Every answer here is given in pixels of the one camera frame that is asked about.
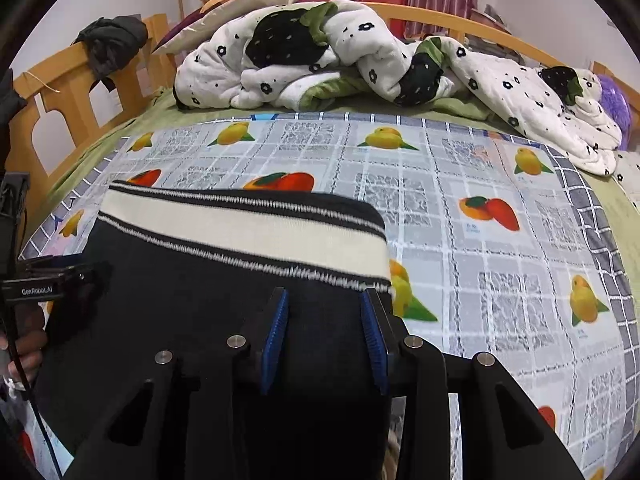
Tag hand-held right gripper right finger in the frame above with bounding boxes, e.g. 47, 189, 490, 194
360, 287, 586, 480

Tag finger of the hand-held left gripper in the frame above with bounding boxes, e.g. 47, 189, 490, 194
47, 260, 115, 348

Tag black pants striped cream waistband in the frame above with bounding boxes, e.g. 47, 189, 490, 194
32, 180, 393, 480

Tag black cable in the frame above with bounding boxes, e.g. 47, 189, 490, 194
0, 305, 65, 480

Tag dark grey garment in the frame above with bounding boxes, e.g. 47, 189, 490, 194
72, 15, 150, 91

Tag person's left hand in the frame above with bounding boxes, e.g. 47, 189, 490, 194
0, 302, 48, 393

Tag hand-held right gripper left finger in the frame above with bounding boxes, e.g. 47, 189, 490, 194
65, 287, 290, 480

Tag white quilt black flower print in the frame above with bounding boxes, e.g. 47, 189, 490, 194
172, 0, 640, 196

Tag purple plush toy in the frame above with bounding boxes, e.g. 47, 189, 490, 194
597, 74, 636, 141

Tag beige and purple pillow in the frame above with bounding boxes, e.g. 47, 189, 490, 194
152, 0, 301, 56

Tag stacked books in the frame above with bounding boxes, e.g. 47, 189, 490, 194
470, 4, 513, 28

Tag wooden bed frame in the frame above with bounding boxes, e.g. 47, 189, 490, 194
12, 2, 623, 226

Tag fruit print checked sheet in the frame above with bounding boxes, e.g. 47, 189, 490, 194
0, 112, 640, 480

